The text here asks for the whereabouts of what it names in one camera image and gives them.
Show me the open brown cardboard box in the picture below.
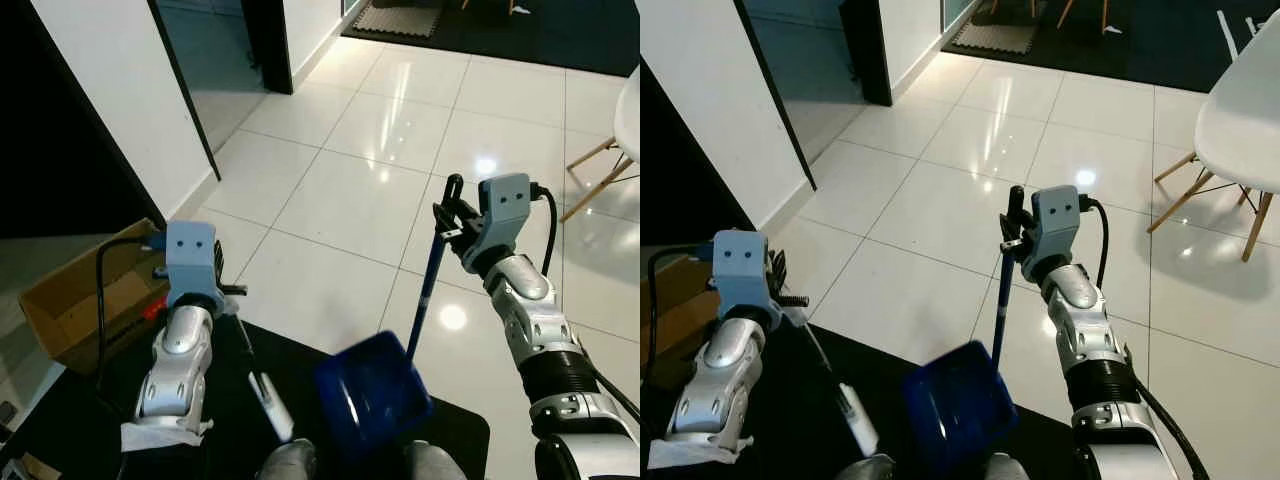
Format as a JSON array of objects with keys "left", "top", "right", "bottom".
[
  {"left": 640, "top": 254, "right": 723, "bottom": 393},
  {"left": 18, "top": 218, "right": 173, "bottom": 377}
]

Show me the grey robot leg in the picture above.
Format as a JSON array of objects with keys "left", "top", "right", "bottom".
[
  {"left": 985, "top": 453, "right": 1041, "bottom": 480},
  {"left": 403, "top": 440, "right": 472, "bottom": 480},
  {"left": 835, "top": 455, "right": 898, "bottom": 480},
  {"left": 255, "top": 439, "right": 322, "bottom": 480}
]

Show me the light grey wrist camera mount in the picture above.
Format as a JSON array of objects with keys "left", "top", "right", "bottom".
[
  {"left": 1029, "top": 184, "right": 1084, "bottom": 265},
  {"left": 711, "top": 230, "right": 772, "bottom": 323},
  {"left": 477, "top": 172, "right": 535, "bottom": 253},
  {"left": 164, "top": 221, "right": 224, "bottom": 311}
]

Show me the dark rug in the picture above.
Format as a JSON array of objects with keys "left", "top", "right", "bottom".
[
  {"left": 940, "top": 0, "right": 1243, "bottom": 95},
  {"left": 340, "top": 0, "right": 641, "bottom": 79}
]

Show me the light grey left wrist camera mount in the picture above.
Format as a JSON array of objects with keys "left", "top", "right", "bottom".
[
  {"left": 164, "top": 221, "right": 224, "bottom": 311},
  {"left": 711, "top": 230, "right": 772, "bottom": 323}
]

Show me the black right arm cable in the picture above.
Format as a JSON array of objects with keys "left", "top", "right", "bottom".
[
  {"left": 1080, "top": 195, "right": 1111, "bottom": 291},
  {"left": 529, "top": 182, "right": 559, "bottom": 278}
]

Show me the black door frame post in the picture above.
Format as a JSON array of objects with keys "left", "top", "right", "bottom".
[
  {"left": 240, "top": 0, "right": 295, "bottom": 97},
  {"left": 835, "top": 0, "right": 894, "bottom": 108}
]

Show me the grey robot right leg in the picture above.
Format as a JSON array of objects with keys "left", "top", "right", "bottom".
[
  {"left": 403, "top": 440, "right": 472, "bottom": 480},
  {"left": 985, "top": 453, "right": 1041, "bottom": 480}
]

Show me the white chair with wooden legs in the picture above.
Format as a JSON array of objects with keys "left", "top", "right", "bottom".
[
  {"left": 560, "top": 66, "right": 641, "bottom": 224},
  {"left": 1146, "top": 10, "right": 1280, "bottom": 264}
]

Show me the black floor mat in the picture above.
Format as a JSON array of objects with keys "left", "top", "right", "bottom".
[
  {"left": 0, "top": 318, "right": 492, "bottom": 480},
  {"left": 640, "top": 322, "right": 1086, "bottom": 480}
]

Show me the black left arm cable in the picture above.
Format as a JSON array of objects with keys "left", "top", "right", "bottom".
[
  {"left": 94, "top": 236, "right": 169, "bottom": 393},
  {"left": 645, "top": 245, "right": 716, "bottom": 391}
]

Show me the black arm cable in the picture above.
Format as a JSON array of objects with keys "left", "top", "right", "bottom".
[
  {"left": 94, "top": 236, "right": 169, "bottom": 393},
  {"left": 529, "top": 182, "right": 559, "bottom": 278},
  {"left": 1080, "top": 195, "right": 1111, "bottom": 291},
  {"left": 645, "top": 245, "right": 716, "bottom": 391}
]

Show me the light grey right wrist camera mount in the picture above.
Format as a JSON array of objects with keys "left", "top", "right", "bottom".
[
  {"left": 1029, "top": 184, "right": 1084, "bottom": 265},
  {"left": 477, "top": 172, "right": 535, "bottom": 253}
]

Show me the blue long-handled dustpan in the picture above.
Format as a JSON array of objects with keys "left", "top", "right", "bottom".
[
  {"left": 312, "top": 228, "right": 448, "bottom": 463},
  {"left": 900, "top": 245, "right": 1022, "bottom": 473}
]

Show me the grey robot left leg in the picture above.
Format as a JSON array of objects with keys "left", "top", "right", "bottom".
[
  {"left": 255, "top": 439, "right": 322, "bottom": 480},
  {"left": 835, "top": 455, "right": 898, "bottom": 480}
]

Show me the wooden-legged chair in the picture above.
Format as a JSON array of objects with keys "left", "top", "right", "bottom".
[{"left": 985, "top": 0, "right": 1113, "bottom": 35}]

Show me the grey door mat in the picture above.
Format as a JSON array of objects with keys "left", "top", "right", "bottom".
[
  {"left": 949, "top": 0, "right": 1042, "bottom": 57},
  {"left": 345, "top": 0, "right": 442, "bottom": 40}
]

